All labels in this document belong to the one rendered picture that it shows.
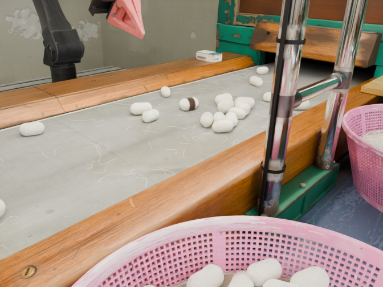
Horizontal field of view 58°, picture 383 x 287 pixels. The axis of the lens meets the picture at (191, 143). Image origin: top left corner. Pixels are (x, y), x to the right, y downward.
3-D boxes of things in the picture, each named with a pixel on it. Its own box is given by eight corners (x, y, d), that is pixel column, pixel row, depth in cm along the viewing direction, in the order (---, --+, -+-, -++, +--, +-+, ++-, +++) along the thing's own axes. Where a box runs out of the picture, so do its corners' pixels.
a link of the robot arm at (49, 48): (84, 40, 88) (73, 37, 92) (50, 44, 82) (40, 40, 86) (86, 65, 91) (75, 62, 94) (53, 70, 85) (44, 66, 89)
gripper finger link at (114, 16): (169, 21, 66) (143, -15, 68) (139, 23, 61) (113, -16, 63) (154, 46, 71) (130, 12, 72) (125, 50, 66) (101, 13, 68)
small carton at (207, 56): (195, 59, 91) (195, 51, 91) (204, 57, 94) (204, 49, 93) (213, 62, 88) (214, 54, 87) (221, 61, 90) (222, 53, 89)
